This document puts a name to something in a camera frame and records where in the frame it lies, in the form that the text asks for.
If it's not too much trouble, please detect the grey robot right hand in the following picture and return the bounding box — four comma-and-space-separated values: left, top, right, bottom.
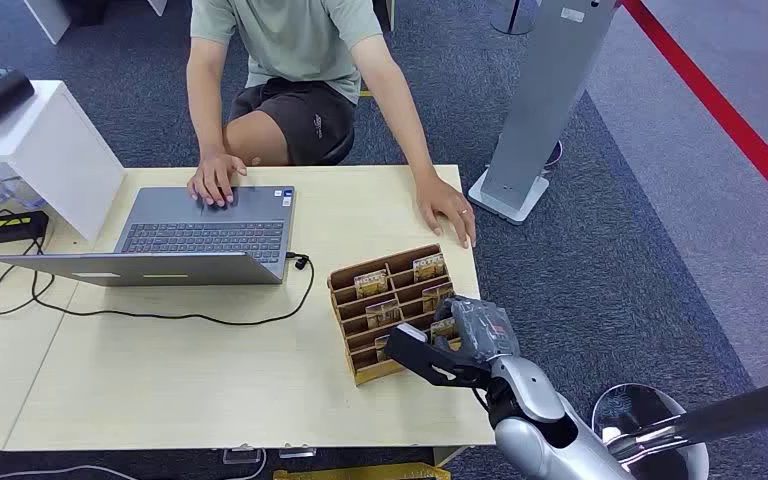
432, 296, 522, 366

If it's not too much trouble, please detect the person's left hand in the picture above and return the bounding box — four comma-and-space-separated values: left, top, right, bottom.
415, 172, 478, 250

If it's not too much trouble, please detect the person's right hand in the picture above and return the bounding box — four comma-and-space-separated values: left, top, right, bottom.
187, 152, 249, 209

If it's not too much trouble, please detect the wooden card holder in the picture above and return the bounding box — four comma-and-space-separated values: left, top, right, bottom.
327, 243, 463, 387

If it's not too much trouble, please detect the person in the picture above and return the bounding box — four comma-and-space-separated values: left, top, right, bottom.
185, 0, 478, 250

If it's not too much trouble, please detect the grey laptop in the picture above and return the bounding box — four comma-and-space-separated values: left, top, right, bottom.
0, 185, 297, 288

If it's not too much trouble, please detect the grey floor stand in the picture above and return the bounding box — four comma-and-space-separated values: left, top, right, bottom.
467, 0, 622, 227

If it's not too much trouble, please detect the chrome stanchion base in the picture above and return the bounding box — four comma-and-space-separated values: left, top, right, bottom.
591, 382, 711, 480

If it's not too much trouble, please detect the white cabinet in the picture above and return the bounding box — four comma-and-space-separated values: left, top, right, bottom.
0, 80, 126, 242

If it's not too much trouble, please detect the yellow bar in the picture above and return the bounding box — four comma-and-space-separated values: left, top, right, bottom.
272, 462, 452, 480

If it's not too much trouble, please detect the round metal floor base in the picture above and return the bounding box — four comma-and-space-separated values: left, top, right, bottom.
489, 0, 539, 36

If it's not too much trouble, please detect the black power adapter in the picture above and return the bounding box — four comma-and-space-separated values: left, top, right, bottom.
0, 210, 50, 246

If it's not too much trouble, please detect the clear water bottles pack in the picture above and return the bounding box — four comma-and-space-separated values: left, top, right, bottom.
0, 161, 48, 212

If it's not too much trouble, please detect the white furniture panel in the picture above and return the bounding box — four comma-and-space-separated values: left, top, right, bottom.
23, 0, 72, 46

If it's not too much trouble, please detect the red floor tape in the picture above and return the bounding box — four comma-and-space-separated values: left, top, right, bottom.
621, 0, 768, 230

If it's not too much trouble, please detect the black laptop power cable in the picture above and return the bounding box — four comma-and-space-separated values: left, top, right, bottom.
0, 209, 316, 328

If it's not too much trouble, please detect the white cable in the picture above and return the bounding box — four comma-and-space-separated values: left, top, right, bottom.
0, 449, 268, 480

